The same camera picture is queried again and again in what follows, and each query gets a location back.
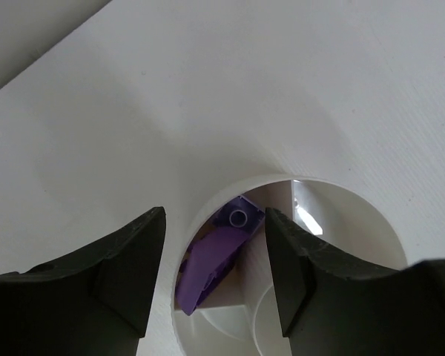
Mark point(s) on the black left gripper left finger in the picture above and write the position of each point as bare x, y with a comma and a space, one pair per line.
95, 300

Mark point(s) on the purple arched lego piece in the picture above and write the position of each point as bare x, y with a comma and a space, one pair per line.
209, 261

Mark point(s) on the dark purple small lego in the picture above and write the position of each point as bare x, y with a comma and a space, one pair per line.
240, 213

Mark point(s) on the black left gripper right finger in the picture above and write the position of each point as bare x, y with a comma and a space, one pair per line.
333, 303

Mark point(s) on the white round divided container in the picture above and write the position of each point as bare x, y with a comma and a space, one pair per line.
240, 317

